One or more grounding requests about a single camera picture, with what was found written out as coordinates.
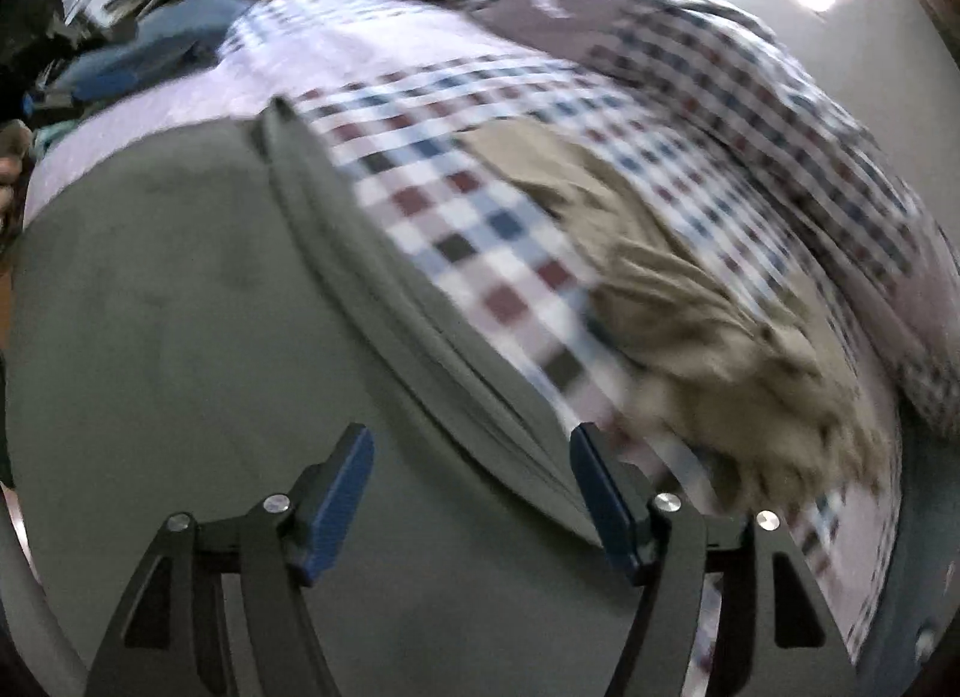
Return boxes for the grey smile t-shirt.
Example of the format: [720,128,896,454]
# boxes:
[7,104,636,695]

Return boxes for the person's left hand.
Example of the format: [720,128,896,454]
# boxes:
[0,121,34,248]

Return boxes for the folded blue jeans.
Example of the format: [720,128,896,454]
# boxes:
[49,0,256,106]

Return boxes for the dark blue grey pillow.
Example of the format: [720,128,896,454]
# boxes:
[857,401,960,697]

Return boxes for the tan crumpled garment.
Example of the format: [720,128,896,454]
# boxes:
[459,117,893,509]

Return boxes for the rolled checkered quilt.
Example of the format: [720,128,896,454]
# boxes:
[425,0,958,438]

